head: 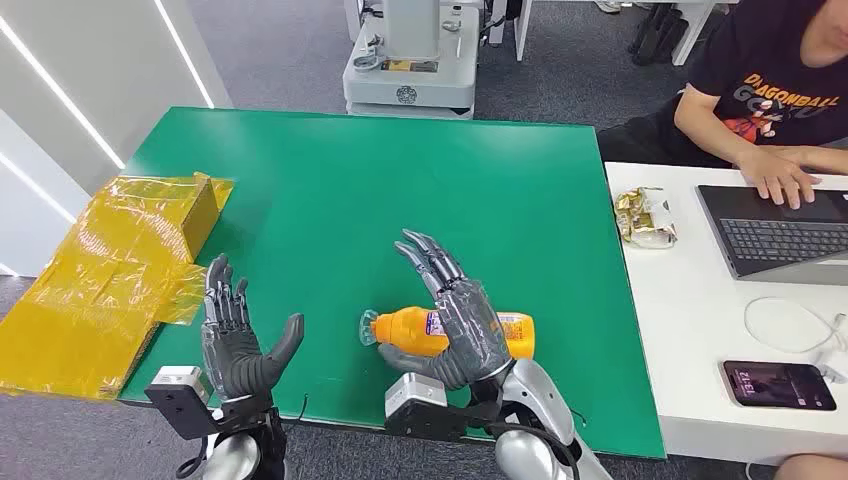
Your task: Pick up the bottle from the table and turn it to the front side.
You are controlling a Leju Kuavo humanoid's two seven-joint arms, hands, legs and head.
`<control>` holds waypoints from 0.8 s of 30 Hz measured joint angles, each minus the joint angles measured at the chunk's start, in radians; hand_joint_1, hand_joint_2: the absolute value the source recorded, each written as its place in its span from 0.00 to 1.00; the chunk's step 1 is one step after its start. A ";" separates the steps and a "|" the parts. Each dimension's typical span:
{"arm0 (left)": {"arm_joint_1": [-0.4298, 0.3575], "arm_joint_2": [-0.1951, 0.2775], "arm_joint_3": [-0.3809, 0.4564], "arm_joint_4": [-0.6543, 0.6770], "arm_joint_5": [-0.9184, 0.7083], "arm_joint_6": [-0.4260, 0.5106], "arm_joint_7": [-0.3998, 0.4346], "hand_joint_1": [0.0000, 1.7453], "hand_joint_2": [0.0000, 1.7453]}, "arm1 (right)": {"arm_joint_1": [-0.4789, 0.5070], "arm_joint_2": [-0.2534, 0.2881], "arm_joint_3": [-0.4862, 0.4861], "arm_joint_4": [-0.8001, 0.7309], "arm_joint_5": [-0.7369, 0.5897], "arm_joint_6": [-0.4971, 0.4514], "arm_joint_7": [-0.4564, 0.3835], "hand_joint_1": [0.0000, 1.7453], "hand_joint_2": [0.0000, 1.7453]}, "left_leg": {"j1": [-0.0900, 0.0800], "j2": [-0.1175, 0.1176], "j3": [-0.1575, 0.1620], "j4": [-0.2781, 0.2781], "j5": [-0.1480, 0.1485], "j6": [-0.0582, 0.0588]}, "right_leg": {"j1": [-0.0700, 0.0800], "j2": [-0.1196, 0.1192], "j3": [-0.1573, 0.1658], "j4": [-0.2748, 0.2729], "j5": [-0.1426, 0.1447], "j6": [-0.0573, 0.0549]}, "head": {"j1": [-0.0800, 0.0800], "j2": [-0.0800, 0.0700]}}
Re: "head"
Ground person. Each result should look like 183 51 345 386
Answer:
596 0 848 211

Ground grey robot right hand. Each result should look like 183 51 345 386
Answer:
377 229 517 392

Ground black items under table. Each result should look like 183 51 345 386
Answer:
627 3 690 68

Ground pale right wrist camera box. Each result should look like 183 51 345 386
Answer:
384 372 465 442

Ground gold and white snack wrapper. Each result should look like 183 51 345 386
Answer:
612 186 679 251

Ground grey laptop with black keyboard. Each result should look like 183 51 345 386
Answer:
695 184 848 287

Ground orange bottle with clear cap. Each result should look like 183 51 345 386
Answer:
358 305 537 362

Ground yellow film-wrapped cardboard box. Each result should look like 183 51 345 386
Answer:
0 172 236 402

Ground person's right hand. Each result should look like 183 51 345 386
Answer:
737 148 823 211

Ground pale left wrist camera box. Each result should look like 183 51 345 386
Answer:
144 366 223 441

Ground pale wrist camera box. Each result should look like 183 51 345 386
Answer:
144 366 223 441
384 372 465 442

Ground green table mat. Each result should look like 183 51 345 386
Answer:
119 105 667 460

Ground white grey column robot machine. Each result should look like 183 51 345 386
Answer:
341 0 482 121

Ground white desk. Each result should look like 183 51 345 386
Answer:
604 161 848 465

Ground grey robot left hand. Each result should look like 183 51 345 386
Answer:
200 253 307 404

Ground white charging cable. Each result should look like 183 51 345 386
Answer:
743 296 848 386

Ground white background table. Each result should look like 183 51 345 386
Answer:
513 0 740 68

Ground black smartphone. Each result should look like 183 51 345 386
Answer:
722 359 838 413

